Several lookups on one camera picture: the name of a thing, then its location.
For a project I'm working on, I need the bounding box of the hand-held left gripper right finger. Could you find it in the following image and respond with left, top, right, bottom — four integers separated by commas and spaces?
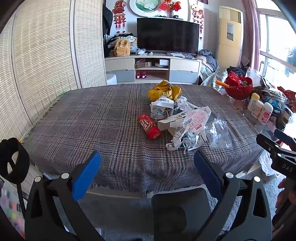
194, 150, 273, 241

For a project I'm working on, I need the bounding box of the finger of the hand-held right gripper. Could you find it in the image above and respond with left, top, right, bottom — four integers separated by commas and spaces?
256, 134, 296, 161
274, 128, 296, 147

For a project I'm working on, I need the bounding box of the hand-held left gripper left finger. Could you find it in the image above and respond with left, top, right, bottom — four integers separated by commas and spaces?
24, 151, 104, 241

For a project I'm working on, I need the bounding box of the blue white wrapper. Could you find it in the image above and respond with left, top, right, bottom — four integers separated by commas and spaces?
165, 133, 200, 151

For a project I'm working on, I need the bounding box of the clear plastic wrap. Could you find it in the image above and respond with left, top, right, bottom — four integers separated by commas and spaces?
206, 118, 233, 149

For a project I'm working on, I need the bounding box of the white cardboard carton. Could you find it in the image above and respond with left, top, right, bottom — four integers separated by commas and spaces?
157, 111, 188, 131

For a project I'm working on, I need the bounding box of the person's right hand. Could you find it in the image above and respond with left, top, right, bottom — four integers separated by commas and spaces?
276, 178, 288, 209

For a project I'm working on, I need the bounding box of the large white plastic bag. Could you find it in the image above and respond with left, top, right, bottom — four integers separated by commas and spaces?
259, 153, 281, 177

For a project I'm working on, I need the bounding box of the black mug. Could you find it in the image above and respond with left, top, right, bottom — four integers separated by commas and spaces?
276, 108, 293, 130

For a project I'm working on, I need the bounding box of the white bottle with pink label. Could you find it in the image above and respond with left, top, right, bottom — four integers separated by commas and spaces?
258, 102, 274, 125

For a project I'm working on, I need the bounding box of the plain white bottle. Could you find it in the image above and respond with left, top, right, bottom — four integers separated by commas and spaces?
251, 100, 264, 118

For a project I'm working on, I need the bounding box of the white bottle with yellow cap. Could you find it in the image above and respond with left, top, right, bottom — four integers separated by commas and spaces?
247, 93, 260, 112

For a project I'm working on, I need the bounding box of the red snack packet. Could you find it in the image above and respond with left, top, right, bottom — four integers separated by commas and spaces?
277, 86, 296, 106

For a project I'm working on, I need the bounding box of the grey plaid tablecloth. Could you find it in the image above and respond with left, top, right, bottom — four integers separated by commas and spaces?
23, 83, 266, 195

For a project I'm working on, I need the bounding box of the red openwork bowl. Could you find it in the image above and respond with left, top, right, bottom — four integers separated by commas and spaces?
224, 72, 253, 100

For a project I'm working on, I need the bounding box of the crumpled white printed wrapper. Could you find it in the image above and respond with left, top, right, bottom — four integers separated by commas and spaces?
150, 97, 174, 120

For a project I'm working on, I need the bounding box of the colourful spotted sheet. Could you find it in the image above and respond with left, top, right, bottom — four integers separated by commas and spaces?
0, 185, 25, 238

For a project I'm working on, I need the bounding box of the window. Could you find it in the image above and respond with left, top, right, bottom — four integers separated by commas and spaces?
255, 9, 296, 81

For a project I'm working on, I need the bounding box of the pile of clothes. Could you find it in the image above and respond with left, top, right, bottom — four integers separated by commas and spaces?
198, 49, 228, 86

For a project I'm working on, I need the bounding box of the crumpled yellow paper bag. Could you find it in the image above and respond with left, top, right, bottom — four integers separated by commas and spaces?
147, 80, 182, 101

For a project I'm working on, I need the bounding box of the white stool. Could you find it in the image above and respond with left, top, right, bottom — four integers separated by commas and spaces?
106, 72, 117, 86

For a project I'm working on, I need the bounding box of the beige standing air conditioner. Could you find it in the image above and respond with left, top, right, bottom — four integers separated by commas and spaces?
216, 6, 244, 69

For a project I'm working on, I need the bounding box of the pink curtain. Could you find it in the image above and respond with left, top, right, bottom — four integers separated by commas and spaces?
242, 0, 260, 67

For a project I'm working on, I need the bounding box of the beige television cabinet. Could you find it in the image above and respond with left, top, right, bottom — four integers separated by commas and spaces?
104, 54, 201, 85

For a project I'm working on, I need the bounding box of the woven bamboo screen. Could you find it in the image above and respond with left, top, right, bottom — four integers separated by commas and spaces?
0, 0, 107, 142

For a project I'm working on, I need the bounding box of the brown plush toy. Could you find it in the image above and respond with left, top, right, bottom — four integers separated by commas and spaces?
113, 39, 130, 57

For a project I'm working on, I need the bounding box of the black flat television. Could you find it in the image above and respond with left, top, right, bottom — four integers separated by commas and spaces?
136, 17, 200, 55

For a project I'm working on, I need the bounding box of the dark hanging jacket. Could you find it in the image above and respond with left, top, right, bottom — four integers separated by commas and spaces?
102, 6, 113, 36

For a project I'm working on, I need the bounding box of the red paper ornament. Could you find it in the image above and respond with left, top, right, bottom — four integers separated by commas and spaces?
158, 0, 181, 12

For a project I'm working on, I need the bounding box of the red hanging wall decoration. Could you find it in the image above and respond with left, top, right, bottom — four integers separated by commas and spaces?
112, 0, 127, 34
191, 1, 205, 40

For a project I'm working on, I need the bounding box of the round wall plate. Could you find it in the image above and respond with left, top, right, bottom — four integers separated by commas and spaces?
129, 0, 162, 18

